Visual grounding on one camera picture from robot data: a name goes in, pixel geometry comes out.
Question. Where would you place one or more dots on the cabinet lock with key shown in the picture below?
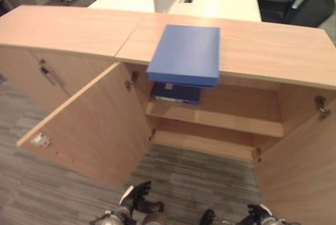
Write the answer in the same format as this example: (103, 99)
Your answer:
(42, 65)

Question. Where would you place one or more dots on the dark blue box folder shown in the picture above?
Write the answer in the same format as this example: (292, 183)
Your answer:
(178, 95)

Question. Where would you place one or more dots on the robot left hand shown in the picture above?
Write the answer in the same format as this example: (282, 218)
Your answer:
(137, 197)

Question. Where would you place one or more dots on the plain wooden cabinet door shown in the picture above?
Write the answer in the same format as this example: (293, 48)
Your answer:
(302, 170)

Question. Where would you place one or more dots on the black mesh office chair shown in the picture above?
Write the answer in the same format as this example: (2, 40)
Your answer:
(312, 7)

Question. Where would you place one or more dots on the wooden cabinet door with latch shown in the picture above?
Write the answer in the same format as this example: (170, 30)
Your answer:
(99, 130)

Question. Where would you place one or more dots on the closed wooden cabinet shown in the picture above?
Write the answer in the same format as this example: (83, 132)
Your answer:
(65, 31)

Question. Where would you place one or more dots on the wooden cabinet shelf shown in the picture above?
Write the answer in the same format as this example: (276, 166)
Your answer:
(223, 121)

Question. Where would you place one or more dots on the white latch plate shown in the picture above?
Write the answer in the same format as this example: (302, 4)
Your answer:
(41, 140)

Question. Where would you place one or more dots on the metal door hinge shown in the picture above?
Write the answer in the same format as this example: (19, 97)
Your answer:
(322, 108)
(152, 134)
(132, 79)
(258, 154)

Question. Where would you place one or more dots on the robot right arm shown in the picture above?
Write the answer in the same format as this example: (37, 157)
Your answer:
(273, 221)

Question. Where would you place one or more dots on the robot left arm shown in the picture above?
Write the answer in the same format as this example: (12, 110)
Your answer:
(114, 215)

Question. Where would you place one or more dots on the light blue box folder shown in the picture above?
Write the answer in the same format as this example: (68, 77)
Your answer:
(183, 52)

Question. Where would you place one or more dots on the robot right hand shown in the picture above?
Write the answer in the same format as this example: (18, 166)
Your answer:
(260, 211)

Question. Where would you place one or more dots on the open wooden office cabinet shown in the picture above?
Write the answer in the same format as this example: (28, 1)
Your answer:
(262, 52)

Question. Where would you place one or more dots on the robot leg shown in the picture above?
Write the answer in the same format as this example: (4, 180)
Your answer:
(155, 219)

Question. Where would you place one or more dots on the robot dark foot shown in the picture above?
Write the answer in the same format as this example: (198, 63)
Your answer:
(208, 217)

